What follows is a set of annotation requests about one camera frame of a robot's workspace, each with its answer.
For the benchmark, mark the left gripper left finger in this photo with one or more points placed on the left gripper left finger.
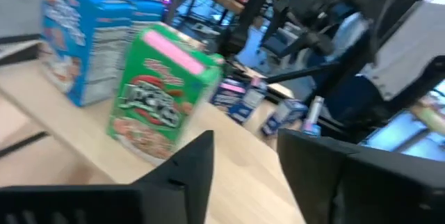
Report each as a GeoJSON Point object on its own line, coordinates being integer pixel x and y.
{"type": "Point", "coordinates": [104, 206]}

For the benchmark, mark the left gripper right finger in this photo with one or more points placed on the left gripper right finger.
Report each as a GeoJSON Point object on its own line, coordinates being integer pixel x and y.
{"type": "Point", "coordinates": [365, 189]}

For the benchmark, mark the blue Rice Krispies cereal box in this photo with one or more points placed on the blue Rice Krispies cereal box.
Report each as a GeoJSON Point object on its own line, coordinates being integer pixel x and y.
{"type": "Point", "coordinates": [226, 93]}
{"type": "Point", "coordinates": [142, 5]}
{"type": "Point", "coordinates": [285, 112]}
{"type": "Point", "coordinates": [252, 100]}
{"type": "Point", "coordinates": [80, 43]}

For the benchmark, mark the green Apple Jacks cereal box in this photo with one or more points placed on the green Apple Jacks cereal box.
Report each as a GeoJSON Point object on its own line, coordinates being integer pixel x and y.
{"type": "Point", "coordinates": [156, 95]}

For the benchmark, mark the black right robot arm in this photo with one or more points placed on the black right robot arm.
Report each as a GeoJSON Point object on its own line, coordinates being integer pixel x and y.
{"type": "Point", "coordinates": [309, 1]}

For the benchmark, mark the grey slim bottle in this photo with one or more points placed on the grey slim bottle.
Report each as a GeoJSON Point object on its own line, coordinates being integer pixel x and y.
{"type": "Point", "coordinates": [314, 111]}

